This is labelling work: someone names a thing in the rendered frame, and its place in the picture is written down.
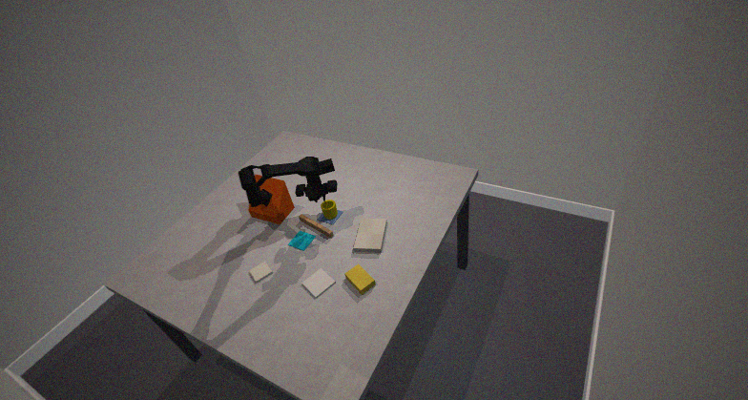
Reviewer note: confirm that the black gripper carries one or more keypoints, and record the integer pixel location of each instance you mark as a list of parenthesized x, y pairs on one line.
[(330, 186)]

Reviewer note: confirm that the yellow rectangular block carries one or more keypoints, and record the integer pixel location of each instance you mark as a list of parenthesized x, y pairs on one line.
[(360, 279)]

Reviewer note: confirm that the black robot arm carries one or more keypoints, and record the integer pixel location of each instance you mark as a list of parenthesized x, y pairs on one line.
[(310, 167)]

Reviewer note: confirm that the yellow cup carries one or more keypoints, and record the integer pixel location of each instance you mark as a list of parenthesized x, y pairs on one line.
[(329, 209)]

